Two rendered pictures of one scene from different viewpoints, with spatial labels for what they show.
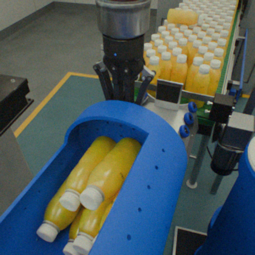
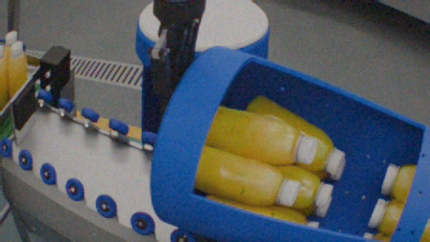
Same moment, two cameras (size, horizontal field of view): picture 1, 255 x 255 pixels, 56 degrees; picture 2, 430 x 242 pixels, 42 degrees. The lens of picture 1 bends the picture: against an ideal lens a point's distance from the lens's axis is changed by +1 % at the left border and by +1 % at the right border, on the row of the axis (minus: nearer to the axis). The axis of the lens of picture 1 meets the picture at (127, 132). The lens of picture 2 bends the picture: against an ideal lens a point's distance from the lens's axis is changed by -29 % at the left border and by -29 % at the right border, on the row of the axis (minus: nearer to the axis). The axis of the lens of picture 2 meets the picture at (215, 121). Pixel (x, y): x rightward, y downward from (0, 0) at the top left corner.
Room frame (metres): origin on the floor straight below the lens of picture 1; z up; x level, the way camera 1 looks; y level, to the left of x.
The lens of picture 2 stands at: (0.38, 0.86, 1.84)
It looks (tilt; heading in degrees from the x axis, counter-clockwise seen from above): 39 degrees down; 269
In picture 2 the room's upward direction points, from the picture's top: 4 degrees clockwise
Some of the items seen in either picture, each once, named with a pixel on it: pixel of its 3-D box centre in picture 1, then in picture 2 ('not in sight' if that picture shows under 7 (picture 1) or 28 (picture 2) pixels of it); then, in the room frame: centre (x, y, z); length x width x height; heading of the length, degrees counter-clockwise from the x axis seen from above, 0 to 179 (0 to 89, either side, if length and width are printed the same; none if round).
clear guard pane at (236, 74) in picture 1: (230, 91); not in sight; (1.27, -0.65, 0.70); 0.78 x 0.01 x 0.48; 158
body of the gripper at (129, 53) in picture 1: (123, 56); (178, 15); (0.43, 0.01, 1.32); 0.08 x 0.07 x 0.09; 68
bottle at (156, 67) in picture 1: (152, 78); not in sight; (0.93, -0.11, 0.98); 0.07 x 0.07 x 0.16
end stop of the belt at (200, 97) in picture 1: (172, 91); (7, 111); (0.85, -0.19, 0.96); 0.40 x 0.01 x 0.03; 68
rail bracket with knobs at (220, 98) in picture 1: (219, 109); (53, 72); (0.75, -0.36, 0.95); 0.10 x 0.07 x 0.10; 68
